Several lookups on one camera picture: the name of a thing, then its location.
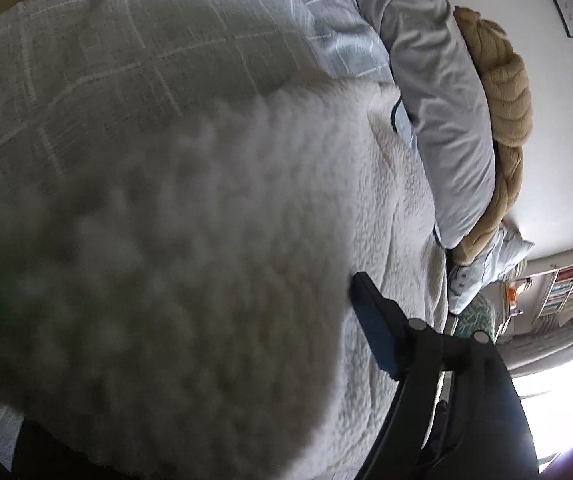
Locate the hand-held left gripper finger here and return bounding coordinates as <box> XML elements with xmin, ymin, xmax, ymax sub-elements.
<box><xmin>349</xmin><ymin>271</ymin><xmax>539</xmax><ymax>480</ymax></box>

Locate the white fluffy blanket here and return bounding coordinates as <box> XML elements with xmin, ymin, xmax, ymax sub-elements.
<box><xmin>0</xmin><ymin>82</ymin><xmax>449</xmax><ymax>480</ymax></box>

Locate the green branch pattern cushion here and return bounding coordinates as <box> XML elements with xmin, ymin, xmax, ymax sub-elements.
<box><xmin>453</xmin><ymin>294</ymin><xmax>499</xmax><ymax>343</ymax></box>

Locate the white cartoon print pillow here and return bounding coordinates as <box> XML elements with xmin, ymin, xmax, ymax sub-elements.
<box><xmin>447</xmin><ymin>225</ymin><xmax>536</xmax><ymax>316</ymax></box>

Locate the grey curtain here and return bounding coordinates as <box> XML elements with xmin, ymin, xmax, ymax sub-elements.
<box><xmin>496</xmin><ymin>305</ymin><xmax>573</xmax><ymax>376</ymax></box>

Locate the white bookshelf with books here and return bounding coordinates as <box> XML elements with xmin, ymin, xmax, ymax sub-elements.
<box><xmin>503</xmin><ymin>247</ymin><xmax>573</xmax><ymax>331</ymax></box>

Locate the bright window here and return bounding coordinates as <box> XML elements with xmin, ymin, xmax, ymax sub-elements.
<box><xmin>513</xmin><ymin>350</ymin><xmax>573</xmax><ymax>466</ymax></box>

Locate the grey pillow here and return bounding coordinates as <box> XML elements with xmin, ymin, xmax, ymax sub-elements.
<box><xmin>341</xmin><ymin>0</ymin><xmax>497</xmax><ymax>250</ymax></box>

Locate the tan knotted cushion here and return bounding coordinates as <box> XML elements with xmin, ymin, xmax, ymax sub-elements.
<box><xmin>453</xmin><ymin>5</ymin><xmax>534</xmax><ymax>267</ymax></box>

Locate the black garment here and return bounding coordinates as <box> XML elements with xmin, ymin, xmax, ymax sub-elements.
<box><xmin>14</xmin><ymin>417</ymin><xmax>117</xmax><ymax>480</ymax></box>

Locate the blue-grey grid duvet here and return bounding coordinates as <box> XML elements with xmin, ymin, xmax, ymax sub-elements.
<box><xmin>0</xmin><ymin>0</ymin><xmax>397</xmax><ymax>471</ymax></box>

